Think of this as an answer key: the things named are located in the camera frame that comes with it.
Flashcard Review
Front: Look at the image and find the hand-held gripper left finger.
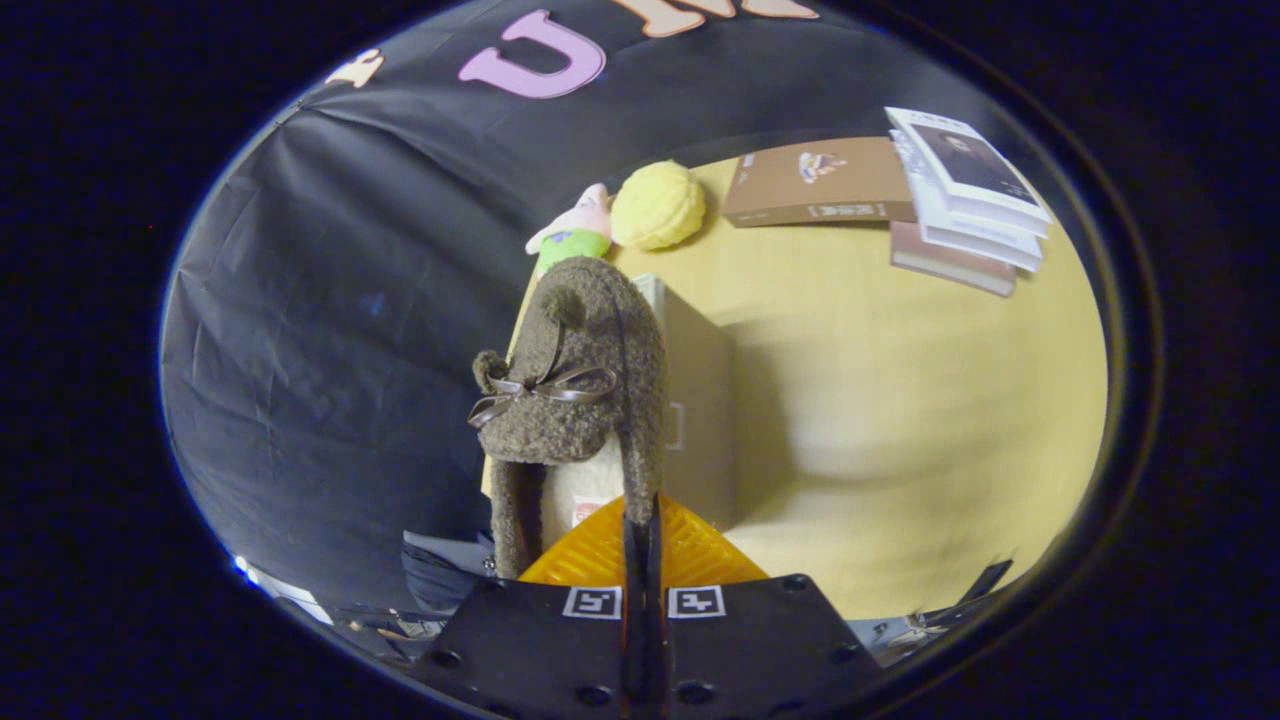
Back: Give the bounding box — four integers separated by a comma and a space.
412, 497, 641, 720

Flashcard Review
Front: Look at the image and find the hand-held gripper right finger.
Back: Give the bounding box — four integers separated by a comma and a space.
655, 495, 883, 720

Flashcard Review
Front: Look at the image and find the grey fabric storage box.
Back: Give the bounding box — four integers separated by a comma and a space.
480, 273, 739, 531

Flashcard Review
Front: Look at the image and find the brown fluffy shoe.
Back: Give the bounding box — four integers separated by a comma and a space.
468, 256, 668, 581

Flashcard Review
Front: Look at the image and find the dark blue cloth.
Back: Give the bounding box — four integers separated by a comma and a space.
400, 530, 498, 613

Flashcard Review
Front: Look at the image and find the black backdrop cloth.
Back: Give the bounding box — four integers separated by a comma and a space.
160, 0, 1001, 621

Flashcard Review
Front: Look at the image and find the pink and green plush toy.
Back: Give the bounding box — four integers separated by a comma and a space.
525, 183, 613, 276

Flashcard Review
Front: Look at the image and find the pinkish brown book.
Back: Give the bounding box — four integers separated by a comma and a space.
890, 220, 1018, 298

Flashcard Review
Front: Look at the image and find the yellow round plush toy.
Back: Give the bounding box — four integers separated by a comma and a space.
610, 160, 707, 251

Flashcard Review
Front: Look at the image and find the white paperback book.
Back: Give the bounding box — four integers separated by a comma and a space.
890, 130, 1046, 273

